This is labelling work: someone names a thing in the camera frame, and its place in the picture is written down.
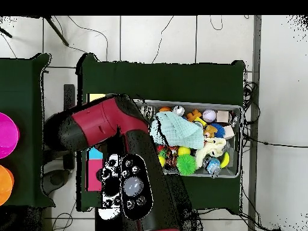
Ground black tripod leg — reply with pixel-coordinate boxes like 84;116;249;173
0;25;13;39
43;16;70;47

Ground thin black floor cable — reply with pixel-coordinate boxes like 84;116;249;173
67;16;109;61
209;15;224;31
151;16;175;64

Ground grey stand foot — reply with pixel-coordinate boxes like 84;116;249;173
42;168;71;196

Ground shallow silver mesh bin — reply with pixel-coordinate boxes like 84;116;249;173
134;99;243;179

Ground wooden box three holes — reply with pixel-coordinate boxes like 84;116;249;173
85;93;107;193

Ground dark green table cloth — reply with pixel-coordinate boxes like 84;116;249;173
0;52;57;209
76;52;247;215

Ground mint green waffle cloth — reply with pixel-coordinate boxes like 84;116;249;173
150;111;205;150

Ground pink round disc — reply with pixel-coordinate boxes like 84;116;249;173
0;112;20;160

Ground taut black cable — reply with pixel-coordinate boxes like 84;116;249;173
242;133;308;149

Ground black upright panel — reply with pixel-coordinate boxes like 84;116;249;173
63;84;76;170

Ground green koosh ball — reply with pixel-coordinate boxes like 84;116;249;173
176;153;197;176

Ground black cable bundle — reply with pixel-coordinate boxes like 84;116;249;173
241;81;261;126

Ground white baseball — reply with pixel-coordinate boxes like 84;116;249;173
202;109;217;123

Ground silver drink can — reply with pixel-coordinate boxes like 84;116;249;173
172;105;186;117

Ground crushed plastic water bottle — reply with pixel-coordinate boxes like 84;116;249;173
203;156;223;179

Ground pale wooden block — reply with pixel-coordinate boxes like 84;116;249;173
215;109;230;123

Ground grey floor strip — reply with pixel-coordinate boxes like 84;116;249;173
247;15;262;231

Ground orange round disc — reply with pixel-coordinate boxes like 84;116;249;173
0;164;15;207

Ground blue koosh ball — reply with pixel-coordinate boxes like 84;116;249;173
211;123;226;138

